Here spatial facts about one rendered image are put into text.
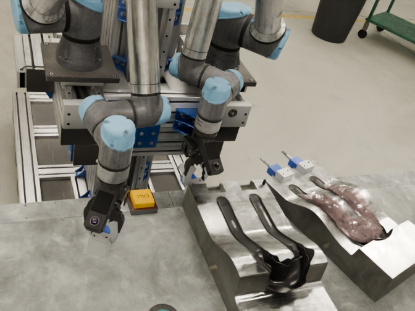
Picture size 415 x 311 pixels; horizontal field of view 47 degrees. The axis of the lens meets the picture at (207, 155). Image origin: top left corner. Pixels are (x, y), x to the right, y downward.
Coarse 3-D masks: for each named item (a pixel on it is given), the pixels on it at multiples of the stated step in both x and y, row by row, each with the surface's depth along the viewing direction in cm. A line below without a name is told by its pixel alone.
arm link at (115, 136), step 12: (108, 120) 106; (120, 120) 108; (96, 132) 109; (108, 132) 104; (120, 132) 105; (132, 132) 106; (108, 144) 106; (120, 144) 106; (132, 144) 108; (108, 156) 108; (120, 156) 108; (108, 168) 110; (120, 168) 110
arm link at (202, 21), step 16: (208, 0) 131; (192, 16) 135; (208, 16) 133; (192, 32) 136; (208, 32) 136; (192, 48) 138; (208, 48) 141; (176, 64) 142; (192, 64) 141; (192, 80) 142
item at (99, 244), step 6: (108, 228) 130; (96, 234) 125; (102, 234) 126; (108, 234) 126; (90, 240) 124; (96, 240) 124; (102, 240) 124; (108, 240) 125; (90, 246) 125; (96, 246) 125; (102, 246) 124; (108, 246) 127; (90, 252) 127; (96, 252) 126; (102, 252) 126
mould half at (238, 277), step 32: (192, 192) 141; (256, 192) 148; (192, 224) 142; (224, 224) 135; (256, 224) 138; (288, 224) 141; (224, 256) 123; (288, 256) 124; (320, 256) 126; (224, 288) 124; (256, 288) 120; (320, 288) 128
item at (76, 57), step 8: (64, 40) 148; (72, 40) 147; (80, 40) 146; (88, 40) 147; (96, 40) 150; (56, 48) 153; (64, 48) 149; (72, 48) 148; (80, 48) 148; (88, 48) 149; (96, 48) 152; (56, 56) 152; (64, 56) 150; (72, 56) 148; (80, 56) 149; (88, 56) 150; (96, 56) 154; (64, 64) 150; (72, 64) 149; (80, 64) 150; (88, 64) 151; (96, 64) 153
